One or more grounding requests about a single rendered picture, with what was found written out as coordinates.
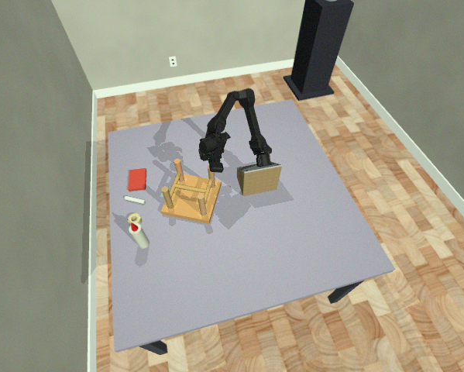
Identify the red flat rectangular block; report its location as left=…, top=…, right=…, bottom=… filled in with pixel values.
left=128, top=168, right=146, bottom=191

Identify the tan wooden stool seat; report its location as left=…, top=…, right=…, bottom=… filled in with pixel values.
left=161, top=174, right=222, bottom=224

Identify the tan wooden stool leg frame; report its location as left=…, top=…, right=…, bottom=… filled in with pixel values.
left=162, top=159, right=215, bottom=215

